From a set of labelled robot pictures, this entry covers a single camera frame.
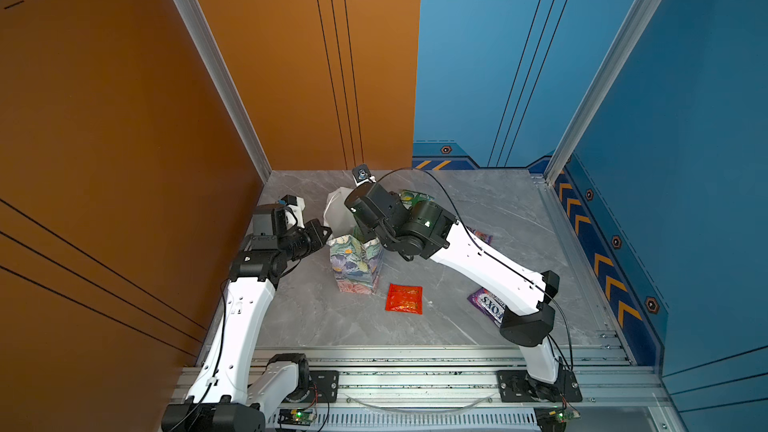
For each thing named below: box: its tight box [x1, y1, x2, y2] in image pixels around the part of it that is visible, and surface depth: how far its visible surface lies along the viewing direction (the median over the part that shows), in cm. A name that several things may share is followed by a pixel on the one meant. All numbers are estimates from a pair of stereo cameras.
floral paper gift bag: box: [326, 234, 384, 295], surface depth 79 cm
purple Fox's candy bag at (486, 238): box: [467, 226, 493, 245], surface depth 101 cm
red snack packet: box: [385, 283, 423, 315], surface depth 89 cm
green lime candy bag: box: [398, 189, 435, 210], surface depth 112 cm
